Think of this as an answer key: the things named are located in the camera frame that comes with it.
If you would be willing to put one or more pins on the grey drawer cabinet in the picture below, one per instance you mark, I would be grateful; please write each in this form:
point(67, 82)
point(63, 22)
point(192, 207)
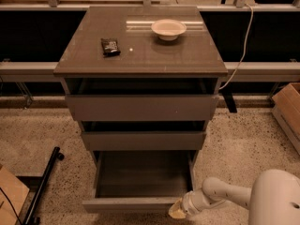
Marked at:
point(143, 54)

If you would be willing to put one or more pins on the black metal bar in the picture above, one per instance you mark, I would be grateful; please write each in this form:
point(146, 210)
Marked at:
point(30, 218)

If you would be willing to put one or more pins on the grey bottom drawer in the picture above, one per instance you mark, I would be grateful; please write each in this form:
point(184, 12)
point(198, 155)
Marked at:
point(140, 181)

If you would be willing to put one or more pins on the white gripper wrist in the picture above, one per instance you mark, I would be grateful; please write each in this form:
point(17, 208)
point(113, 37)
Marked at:
point(188, 204)

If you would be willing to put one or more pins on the white bowl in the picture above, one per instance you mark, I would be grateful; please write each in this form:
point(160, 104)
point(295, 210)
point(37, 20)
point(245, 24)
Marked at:
point(168, 29)

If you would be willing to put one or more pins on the grey middle drawer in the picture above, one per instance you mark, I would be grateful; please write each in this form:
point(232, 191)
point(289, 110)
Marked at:
point(154, 135)

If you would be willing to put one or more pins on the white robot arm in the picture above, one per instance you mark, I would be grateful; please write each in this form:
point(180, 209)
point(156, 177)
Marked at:
point(274, 199)

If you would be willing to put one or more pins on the metal railing frame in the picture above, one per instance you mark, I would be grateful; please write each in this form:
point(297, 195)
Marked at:
point(240, 71)

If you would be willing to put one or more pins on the cardboard box right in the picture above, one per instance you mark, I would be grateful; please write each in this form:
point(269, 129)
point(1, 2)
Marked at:
point(287, 112)

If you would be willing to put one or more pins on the grey drawer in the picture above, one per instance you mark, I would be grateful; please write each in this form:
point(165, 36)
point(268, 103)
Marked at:
point(154, 135)
point(140, 181)
point(152, 99)

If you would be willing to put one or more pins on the black snack packet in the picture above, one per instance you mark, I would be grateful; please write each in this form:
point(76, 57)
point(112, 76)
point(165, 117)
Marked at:
point(110, 47)

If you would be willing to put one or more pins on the black bracket behind cabinet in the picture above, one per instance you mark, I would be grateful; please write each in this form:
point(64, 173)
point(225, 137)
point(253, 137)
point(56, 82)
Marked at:
point(227, 94)

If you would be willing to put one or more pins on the grey top drawer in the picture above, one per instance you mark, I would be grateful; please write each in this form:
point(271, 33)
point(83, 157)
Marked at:
point(152, 99)

